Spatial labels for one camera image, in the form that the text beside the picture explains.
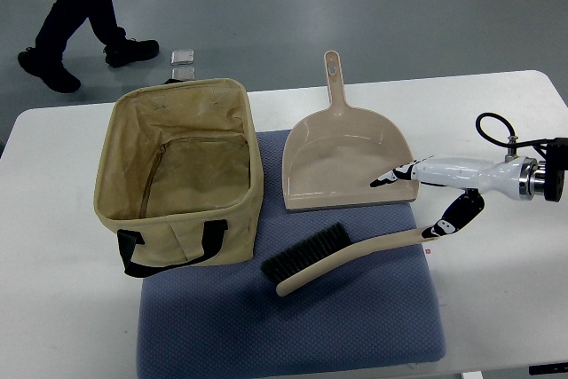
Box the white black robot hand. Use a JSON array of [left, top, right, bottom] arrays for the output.
[[370, 156, 544, 239]]

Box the pink hand broom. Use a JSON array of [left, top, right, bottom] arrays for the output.
[[261, 223, 439, 296]]

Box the yellow fabric bag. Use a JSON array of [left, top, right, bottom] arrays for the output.
[[94, 78, 264, 278]]

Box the pink dustpan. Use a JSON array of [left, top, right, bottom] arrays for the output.
[[281, 51, 418, 210]]

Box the black table control panel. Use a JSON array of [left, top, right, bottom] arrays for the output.
[[528, 362, 568, 375]]

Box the blue cushion mat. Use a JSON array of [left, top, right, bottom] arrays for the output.
[[137, 130, 446, 378]]

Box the upper metal floor plate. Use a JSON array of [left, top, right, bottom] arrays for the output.
[[170, 49, 194, 66]]

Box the person in dark clothes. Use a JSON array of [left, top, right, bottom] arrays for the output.
[[18, 0, 159, 93]]

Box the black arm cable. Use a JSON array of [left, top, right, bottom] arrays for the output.
[[475, 112, 556, 162]]

